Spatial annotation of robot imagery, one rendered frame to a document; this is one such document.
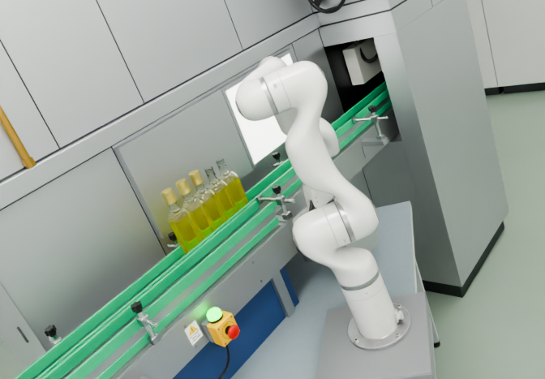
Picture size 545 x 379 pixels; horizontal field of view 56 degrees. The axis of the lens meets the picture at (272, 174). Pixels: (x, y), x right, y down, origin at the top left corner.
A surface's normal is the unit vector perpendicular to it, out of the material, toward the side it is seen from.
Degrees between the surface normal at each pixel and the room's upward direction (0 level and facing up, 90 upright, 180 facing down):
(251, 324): 90
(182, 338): 90
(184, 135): 90
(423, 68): 90
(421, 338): 3
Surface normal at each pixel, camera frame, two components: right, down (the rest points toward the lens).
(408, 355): -0.38, -0.86
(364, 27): -0.61, 0.50
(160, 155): 0.71, 0.02
